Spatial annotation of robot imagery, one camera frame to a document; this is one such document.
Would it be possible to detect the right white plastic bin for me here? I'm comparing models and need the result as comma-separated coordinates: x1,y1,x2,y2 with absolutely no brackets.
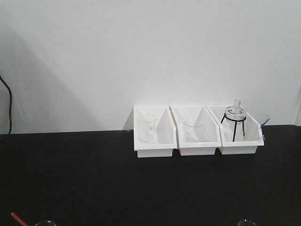
206,105,264,155

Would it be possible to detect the white plastic bin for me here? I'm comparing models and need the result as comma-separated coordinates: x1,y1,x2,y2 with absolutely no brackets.
133,106,177,158
170,105,222,156
206,105,264,155

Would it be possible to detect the left white plastic bin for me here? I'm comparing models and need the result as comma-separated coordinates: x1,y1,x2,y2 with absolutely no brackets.
133,106,177,158

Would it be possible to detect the glass beaker bottom left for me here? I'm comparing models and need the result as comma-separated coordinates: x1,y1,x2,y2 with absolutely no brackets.
34,220,56,226

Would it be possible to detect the clear glass tube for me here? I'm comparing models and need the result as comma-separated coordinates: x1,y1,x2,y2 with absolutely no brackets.
259,114,270,127

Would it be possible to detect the middle white plastic bin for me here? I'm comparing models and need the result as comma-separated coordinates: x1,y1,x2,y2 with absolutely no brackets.
170,105,222,156

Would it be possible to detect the red plastic spoon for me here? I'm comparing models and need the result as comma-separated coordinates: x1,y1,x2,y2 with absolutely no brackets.
11,212,28,226

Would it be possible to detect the wide clear glass beaker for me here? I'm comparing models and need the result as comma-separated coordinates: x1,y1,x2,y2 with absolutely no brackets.
182,117,203,143

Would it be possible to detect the black cable on wall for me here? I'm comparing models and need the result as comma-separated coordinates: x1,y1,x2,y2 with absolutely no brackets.
0,75,13,135

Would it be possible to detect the black wire tripod stand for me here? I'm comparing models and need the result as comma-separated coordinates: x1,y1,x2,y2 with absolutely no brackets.
221,113,246,142

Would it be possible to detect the tall clear glass beaker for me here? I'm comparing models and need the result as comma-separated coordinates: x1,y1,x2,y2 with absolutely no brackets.
138,113,157,143

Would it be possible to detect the glass beaker bottom right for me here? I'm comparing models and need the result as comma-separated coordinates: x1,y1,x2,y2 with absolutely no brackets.
238,219,257,226

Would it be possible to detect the glass flask on stand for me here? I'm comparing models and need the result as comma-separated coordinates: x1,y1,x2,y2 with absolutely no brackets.
225,99,246,127

